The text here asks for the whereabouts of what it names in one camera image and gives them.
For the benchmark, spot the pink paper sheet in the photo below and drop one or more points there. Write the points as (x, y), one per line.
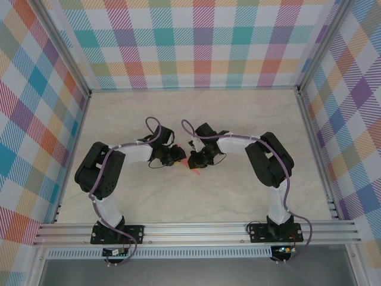
(185, 163)

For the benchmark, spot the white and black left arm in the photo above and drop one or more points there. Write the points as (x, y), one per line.
(134, 153)

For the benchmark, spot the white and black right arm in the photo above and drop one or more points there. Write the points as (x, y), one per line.
(279, 202)

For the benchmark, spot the small black circuit board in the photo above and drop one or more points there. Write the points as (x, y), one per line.
(114, 252)

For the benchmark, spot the grey metal panel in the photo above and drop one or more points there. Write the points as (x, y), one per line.
(193, 272)

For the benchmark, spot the circuit board with green light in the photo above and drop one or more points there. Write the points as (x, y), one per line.
(284, 249)

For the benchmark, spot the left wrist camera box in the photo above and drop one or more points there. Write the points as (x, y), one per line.
(164, 135)

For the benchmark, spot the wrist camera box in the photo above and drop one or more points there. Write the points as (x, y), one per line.
(164, 135)
(205, 131)

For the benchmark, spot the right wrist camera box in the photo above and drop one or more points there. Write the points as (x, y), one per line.
(205, 131)

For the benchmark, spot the aluminium frame rail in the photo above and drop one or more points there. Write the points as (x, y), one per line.
(193, 88)
(57, 213)
(316, 149)

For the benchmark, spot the aluminium mounting rail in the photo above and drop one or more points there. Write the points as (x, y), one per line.
(193, 233)

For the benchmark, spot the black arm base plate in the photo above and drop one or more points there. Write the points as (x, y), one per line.
(135, 233)
(259, 233)

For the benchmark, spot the aluminium frame post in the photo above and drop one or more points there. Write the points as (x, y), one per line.
(324, 44)
(64, 49)

